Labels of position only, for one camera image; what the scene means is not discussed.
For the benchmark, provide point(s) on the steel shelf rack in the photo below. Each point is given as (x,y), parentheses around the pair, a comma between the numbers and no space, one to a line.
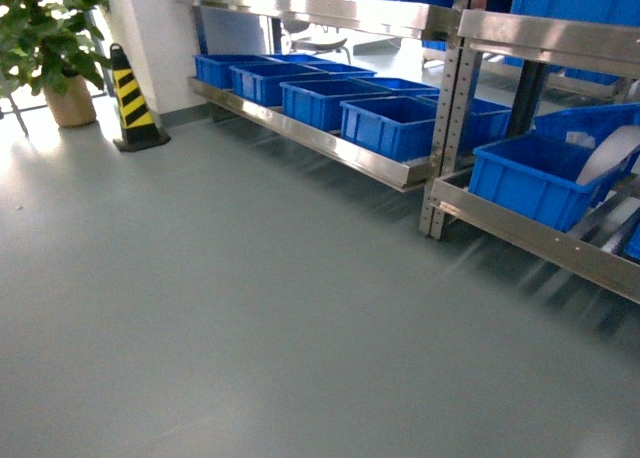
(444,175)

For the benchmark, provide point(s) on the blue floor bin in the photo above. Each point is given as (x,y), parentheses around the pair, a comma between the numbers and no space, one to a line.
(214,69)
(399,128)
(317,102)
(261,83)

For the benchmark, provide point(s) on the yellow black traffic cone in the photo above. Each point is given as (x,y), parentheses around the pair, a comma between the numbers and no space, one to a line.
(138,128)

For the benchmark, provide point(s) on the blue bin with white roll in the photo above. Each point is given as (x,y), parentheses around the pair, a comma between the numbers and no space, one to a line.
(536,176)

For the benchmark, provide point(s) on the white roll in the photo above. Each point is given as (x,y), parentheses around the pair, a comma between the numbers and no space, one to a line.
(610,154)

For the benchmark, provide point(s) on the green potted plant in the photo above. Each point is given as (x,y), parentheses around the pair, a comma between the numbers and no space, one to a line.
(52,48)

